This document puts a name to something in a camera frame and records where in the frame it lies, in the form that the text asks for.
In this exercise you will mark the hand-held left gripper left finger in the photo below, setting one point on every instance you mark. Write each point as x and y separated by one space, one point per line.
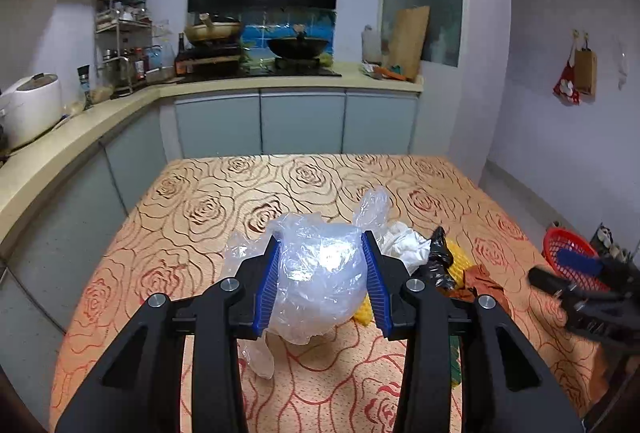
267 293

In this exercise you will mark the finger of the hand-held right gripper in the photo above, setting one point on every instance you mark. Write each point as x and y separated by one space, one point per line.
580 263
550 280

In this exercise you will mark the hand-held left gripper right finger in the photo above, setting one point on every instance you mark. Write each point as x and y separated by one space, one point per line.
377 288

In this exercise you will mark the red plastic basket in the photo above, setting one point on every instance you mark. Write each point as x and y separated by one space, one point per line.
565 240

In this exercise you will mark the white tissue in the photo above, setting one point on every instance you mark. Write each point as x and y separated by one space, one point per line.
405 245

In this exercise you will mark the clear plastic bag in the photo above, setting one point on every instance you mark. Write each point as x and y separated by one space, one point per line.
320 283

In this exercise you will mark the brown plastic bag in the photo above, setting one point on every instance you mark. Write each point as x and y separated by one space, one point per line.
485 285

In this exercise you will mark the black plastic bag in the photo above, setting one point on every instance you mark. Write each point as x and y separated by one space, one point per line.
440 258

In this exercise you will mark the green yellow packet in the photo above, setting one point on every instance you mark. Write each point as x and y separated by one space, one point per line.
454 360

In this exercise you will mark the black shoe rack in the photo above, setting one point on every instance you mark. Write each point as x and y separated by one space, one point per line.
610 243

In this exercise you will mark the rose-print tablecloth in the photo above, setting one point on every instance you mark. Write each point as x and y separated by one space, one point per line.
200 233

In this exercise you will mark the grey lower kitchen cabinets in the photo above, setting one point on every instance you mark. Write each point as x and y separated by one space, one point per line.
300 123

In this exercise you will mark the red hanging cloth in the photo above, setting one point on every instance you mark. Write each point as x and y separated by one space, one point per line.
565 88

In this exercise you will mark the brown paper bag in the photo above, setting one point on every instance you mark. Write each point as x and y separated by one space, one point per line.
585 72

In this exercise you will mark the white intercom phone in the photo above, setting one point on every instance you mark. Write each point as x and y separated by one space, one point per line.
621 63

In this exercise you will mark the orange and green cloths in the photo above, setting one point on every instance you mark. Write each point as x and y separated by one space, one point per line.
385 72

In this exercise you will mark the black gas stove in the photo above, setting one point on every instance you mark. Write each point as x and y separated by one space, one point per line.
295 69

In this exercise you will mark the black induction cooker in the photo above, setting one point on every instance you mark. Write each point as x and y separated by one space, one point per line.
210 60

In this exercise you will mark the white plastic jug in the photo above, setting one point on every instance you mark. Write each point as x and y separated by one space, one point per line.
372 45

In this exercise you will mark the wooden cutting board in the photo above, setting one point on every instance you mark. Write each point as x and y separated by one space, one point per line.
409 43

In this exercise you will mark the black wok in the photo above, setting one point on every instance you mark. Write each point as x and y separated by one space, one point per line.
298 47

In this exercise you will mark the beige kitchen countertop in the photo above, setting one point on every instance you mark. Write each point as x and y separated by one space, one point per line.
75 133

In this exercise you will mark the dark sauce bottle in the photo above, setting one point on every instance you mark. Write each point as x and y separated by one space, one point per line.
180 55

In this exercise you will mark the beige frying pan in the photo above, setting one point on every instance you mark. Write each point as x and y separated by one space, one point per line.
215 32

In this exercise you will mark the metal spice rack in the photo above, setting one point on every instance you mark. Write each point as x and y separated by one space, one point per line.
125 38

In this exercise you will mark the white rice cooker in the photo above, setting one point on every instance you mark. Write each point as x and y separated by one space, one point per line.
30 110

